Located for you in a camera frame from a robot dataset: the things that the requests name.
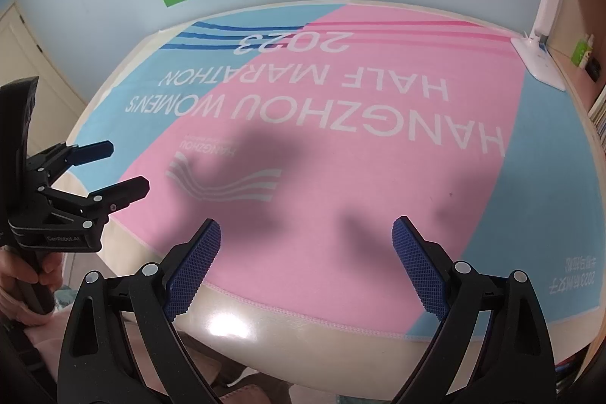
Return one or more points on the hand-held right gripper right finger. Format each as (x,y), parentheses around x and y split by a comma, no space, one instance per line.
(421,271)

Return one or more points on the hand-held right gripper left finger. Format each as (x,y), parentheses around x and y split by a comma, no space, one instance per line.
(194,271)

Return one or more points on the pink blue printed towel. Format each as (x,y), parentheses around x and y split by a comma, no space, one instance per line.
(331,148)

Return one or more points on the white desk lamp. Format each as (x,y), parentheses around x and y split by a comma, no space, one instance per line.
(539,58)

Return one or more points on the person's trouser legs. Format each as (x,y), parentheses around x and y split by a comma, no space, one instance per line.
(227,366)

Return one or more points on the wooden bookshelf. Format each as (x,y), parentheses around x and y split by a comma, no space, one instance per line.
(580,6)

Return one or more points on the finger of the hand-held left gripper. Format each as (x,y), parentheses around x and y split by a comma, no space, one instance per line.
(90,152)
(123,191)

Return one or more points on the person's left hand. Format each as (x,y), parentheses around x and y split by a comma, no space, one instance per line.
(14,276)

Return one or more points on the cream door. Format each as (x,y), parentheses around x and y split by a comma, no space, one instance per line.
(28,53)

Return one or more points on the green bottle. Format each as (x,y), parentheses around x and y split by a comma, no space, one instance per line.
(578,51)

